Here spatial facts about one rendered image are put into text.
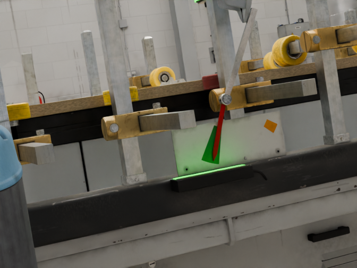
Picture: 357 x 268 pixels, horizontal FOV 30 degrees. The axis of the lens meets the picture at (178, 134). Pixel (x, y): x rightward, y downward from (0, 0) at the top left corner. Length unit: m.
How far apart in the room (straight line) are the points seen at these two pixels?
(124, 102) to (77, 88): 7.31
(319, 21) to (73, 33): 7.29
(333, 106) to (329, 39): 0.15
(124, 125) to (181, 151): 0.13
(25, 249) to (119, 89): 0.81
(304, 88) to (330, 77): 0.33
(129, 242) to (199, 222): 0.16
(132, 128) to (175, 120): 0.23
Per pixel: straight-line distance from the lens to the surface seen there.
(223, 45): 1.46
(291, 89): 1.29
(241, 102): 1.46
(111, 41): 1.39
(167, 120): 1.21
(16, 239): 0.60
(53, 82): 8.63
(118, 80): 1.38
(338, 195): 1.63
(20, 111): 1.47
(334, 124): 1.58
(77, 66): 8.71
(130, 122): 1.37
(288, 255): 1.84
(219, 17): 1.47
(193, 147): 1.42
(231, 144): 1.45
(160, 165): 1.63
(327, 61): 1.58
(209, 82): 1.60
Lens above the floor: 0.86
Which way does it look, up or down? 3 degrees down
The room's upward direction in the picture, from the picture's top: 9 degrees counter-clockwise
